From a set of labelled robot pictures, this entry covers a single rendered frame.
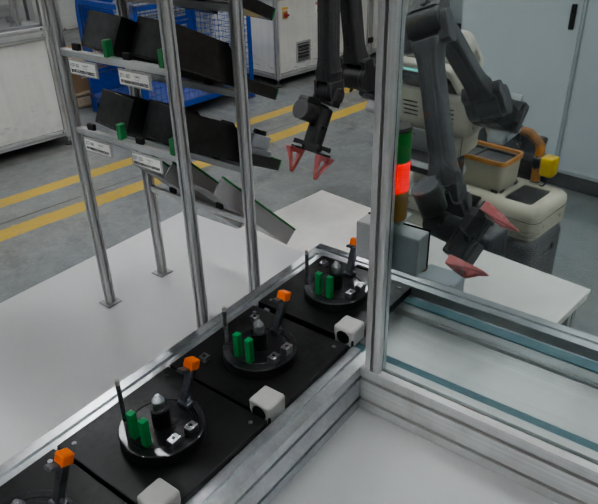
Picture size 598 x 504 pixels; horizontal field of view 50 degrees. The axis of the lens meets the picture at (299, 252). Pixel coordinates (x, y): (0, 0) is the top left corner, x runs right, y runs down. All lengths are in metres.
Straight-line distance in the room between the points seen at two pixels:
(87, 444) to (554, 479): 0.75
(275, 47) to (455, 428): 5.61
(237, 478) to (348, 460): 0.24
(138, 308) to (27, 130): 3.82
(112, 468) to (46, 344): 0.55
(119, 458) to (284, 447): 0.26
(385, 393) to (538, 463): 0.28
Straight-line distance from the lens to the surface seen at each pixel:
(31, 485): 1.09
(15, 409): 1.41
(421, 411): 1.19
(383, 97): 0.97
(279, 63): 6.56
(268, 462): 1.06
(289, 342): 1.22
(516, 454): 1.15
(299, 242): 1.82
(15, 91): 5.24
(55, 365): 1.48
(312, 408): 1.13
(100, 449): 1.11
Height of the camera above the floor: 1.74
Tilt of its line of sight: 30 degrees down
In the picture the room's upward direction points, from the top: 2 degrees counter-clockwise
